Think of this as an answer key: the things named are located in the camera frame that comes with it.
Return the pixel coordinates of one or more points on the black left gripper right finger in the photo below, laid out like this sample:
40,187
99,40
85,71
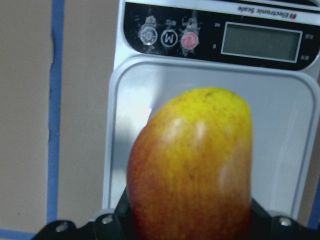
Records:
279,227

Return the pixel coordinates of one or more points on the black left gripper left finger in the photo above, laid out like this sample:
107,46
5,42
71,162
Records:
109,226

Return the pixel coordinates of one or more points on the red yellow mango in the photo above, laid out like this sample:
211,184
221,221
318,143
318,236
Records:
189,171

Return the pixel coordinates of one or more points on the silver electronic kitchen scale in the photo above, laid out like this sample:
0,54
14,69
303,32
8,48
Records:
230,90

